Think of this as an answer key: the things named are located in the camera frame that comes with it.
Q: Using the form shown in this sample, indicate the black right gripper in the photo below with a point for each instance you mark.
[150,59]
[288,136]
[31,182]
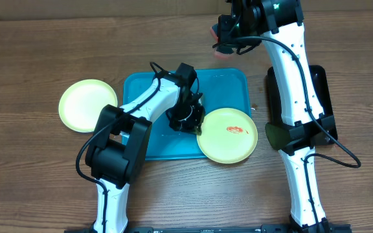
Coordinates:
[228,41]

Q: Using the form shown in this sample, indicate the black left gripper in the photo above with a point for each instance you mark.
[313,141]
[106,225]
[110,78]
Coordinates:
[193,126]

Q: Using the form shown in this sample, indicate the red sponge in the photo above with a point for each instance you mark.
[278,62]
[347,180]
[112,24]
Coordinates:
[220,53]

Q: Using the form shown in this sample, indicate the yellow plate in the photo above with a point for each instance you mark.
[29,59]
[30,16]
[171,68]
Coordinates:
[228,136]
[80,105]

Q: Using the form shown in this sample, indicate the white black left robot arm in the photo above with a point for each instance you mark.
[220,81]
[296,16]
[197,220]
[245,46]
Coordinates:
[117,150]

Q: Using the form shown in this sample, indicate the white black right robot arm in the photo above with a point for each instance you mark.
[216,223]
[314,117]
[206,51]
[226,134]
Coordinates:
[300,107]

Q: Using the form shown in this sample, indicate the black tray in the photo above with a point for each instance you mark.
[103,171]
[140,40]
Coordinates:
[281,135]

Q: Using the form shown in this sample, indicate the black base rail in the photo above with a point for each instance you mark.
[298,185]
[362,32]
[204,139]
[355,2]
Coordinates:
[267,228]

